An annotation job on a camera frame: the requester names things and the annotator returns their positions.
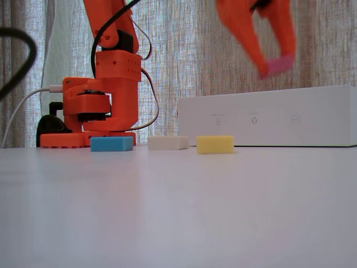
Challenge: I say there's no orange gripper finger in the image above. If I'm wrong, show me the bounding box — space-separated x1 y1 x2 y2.
260 0 297 61
216 0 271 81

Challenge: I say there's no pink foam cuboid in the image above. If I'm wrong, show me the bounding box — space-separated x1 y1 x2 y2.
266 54 295 75

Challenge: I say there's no white cardboard bin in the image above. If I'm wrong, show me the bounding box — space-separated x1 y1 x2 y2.
177 85 357 148

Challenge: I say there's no yellow foam cuboid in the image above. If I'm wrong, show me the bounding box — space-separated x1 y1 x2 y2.
196 135 234 155

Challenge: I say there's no white foam cuboid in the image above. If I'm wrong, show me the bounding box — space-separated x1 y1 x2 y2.
147 136 190 151

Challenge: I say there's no blue foam cuboid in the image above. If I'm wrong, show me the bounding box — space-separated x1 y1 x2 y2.
90 136 134 152

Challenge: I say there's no beige woven curtain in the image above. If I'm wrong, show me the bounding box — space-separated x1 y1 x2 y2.
0 0 357 149

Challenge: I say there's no white sheer curtain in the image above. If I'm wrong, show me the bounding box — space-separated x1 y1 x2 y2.
40 0 97 118

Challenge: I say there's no black table clamp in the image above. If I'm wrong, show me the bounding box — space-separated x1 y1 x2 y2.
36 102 74 148

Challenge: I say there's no white red black servo wire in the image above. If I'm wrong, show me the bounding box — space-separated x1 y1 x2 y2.
129 69 160 131
129 16 153 61

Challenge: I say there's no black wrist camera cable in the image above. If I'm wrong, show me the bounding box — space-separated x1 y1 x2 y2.
91 0 142 79

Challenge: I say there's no white usb cable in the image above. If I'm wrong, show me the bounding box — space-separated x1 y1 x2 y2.
1 85 65 149

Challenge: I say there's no thick black blurred cable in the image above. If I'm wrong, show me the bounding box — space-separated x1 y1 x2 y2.
0 27 38 100

